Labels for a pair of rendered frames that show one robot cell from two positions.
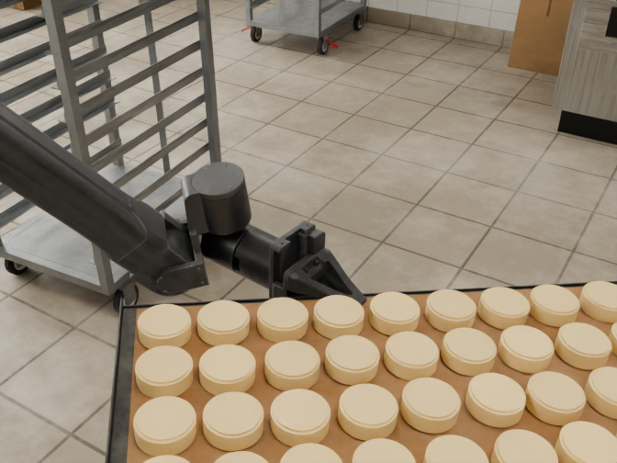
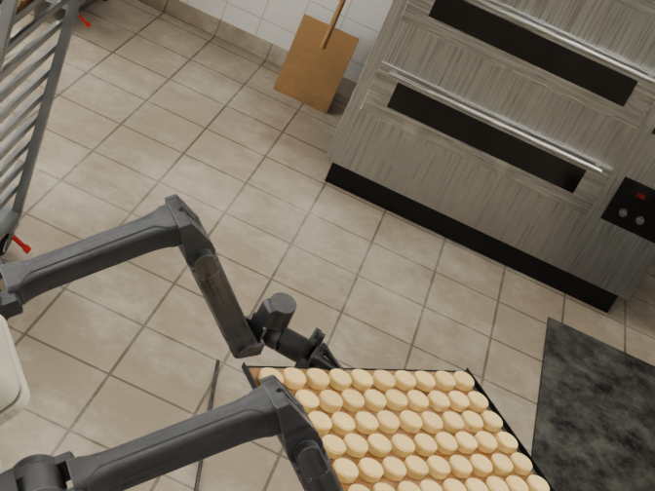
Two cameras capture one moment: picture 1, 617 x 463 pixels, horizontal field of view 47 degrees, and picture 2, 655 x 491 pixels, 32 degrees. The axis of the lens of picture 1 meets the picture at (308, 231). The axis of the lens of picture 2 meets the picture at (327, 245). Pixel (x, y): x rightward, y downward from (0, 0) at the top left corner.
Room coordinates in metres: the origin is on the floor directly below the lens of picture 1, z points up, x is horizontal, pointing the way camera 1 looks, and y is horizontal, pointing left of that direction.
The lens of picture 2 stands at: (-1.03, 1.05, 2.41)
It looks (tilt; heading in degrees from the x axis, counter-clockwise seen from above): 31 degrees down; 330
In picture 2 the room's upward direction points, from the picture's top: 25 degrees clockwise
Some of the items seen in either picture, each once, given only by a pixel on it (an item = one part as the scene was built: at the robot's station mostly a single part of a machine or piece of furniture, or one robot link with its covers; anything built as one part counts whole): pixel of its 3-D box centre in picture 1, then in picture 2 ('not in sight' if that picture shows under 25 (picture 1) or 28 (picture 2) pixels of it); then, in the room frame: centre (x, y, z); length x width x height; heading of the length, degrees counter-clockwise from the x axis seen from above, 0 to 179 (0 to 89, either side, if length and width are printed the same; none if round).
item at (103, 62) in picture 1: (135, 44); (15, 80); (1.97, 0.49, 0.78); 0.64 x 0.03 x 0.03; 153
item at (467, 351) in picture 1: (468, 351); (395, 399); (0.50, -0.15, 1.00); 0.05 x 0.05 x 0.02
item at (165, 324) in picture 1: (164, 327); (270, 379); (0.52, 0.14, 1.01); 0.05 x 0.05 x 0.02
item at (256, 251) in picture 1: (274, 263); (295, 347); (0.64, 0.04, 0.99); 0.07 x 0.07 x 0.10; 54
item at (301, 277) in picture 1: (326, 295); (323, 366); (0.60, -0.02, 0.98); 0.09 x 0.07 x 0.07; 54
